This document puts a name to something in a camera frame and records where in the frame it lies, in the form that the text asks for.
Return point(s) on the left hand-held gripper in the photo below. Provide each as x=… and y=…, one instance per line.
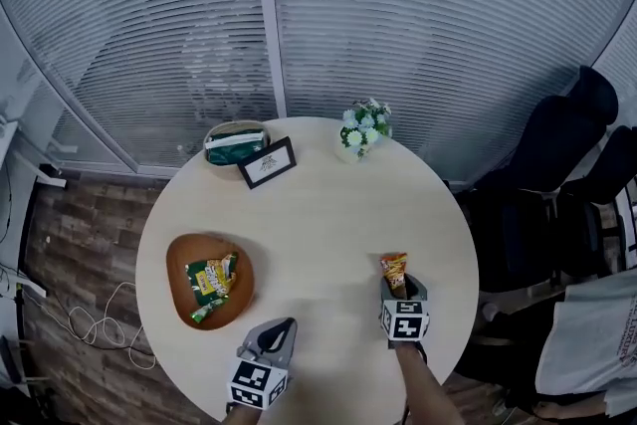
x=251, y=378

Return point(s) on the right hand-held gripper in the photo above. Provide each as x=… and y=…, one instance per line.
x=405, y=321

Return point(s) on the orange snack packet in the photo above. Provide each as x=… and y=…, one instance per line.
x=394, y=270

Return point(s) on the small green candy wrapper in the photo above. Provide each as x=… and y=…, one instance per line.
x=206, y=311

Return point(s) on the yellow snack packet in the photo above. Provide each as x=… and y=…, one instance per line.
x=211, y=278

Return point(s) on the brown wooden bowl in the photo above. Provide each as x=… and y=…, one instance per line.
x=179, y=274

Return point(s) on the person's right forearm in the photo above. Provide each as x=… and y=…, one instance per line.
x=423, y=383

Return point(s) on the person's left forearm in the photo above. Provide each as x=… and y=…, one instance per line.
x=246, y=415

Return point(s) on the white potted flower plant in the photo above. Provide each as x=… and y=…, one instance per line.
x=363, y=132

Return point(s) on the woven round basket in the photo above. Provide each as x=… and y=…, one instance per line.
x=214, y=164

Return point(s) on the black office chair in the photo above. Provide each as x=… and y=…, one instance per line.
x=607, y=174
x=537, y=154

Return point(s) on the dark green pouch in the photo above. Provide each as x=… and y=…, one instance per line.
x=231, y=151

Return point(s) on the white slatted bench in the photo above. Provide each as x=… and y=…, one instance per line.
x=628, y=219

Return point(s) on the white side desk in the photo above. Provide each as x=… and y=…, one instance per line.
x=20, y=144

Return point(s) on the black picture frame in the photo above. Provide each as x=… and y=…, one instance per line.
x=267, y=162

